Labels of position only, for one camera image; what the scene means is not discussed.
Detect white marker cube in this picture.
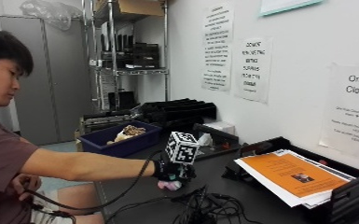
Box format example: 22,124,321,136
162,131,200,165

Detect metal wire shelf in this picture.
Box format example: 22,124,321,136
81,0,170,110

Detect black box under shelf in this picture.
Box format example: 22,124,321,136
106,91,138,110

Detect white sheet with teal edge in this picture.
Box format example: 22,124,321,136
257,0,325,17

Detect blue plastic bin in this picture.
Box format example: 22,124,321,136
77,119,162,159

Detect short white text poster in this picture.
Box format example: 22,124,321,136
234,36,273,105

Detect the person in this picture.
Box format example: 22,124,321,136
0,27,105,224

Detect stack of black trays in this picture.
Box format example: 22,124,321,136
138,98,218,129

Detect small white box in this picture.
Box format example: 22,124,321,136
202,120,236,135

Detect clear plastic bag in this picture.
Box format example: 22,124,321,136
18,0,83,32

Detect black paper tray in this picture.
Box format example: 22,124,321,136
220,135,359,224

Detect black devices on shelf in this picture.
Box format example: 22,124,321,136
99,33,160,70

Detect paper stack with orange sheet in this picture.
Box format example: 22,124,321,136
232,148,356,209

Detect black glove cable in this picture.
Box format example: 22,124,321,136
21,149,163,224

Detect brown and white soft toy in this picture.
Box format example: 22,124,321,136
105,124,147,146

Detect black and metal crate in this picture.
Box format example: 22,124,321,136
79,107,143,135

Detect grey metal cabinet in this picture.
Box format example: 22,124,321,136
0,15,94,147

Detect tall white text poster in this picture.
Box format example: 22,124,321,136
199,2,235,93

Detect bundle of black cables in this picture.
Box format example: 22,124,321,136
103,184,264,224

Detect wide white wall notice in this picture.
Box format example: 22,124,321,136
317,63,359,164

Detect pink soft toy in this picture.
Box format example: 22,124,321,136
156,179,183,191

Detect cardboard box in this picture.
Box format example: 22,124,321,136
93,0,166,19

